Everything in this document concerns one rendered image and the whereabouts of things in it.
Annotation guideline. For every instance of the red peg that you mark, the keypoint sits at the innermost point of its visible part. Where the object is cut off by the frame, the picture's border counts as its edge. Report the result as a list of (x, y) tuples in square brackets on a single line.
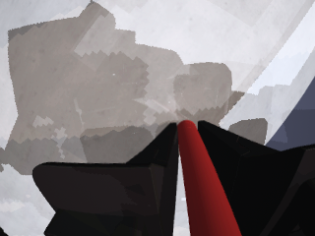
[(208, 208)]

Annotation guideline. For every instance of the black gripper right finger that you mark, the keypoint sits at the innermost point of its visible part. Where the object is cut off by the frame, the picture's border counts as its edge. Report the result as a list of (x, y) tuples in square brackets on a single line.
[(259, 181)]

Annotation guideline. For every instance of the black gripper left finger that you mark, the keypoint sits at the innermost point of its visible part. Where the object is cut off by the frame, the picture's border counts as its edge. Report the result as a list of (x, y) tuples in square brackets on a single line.
[(144, 186)]

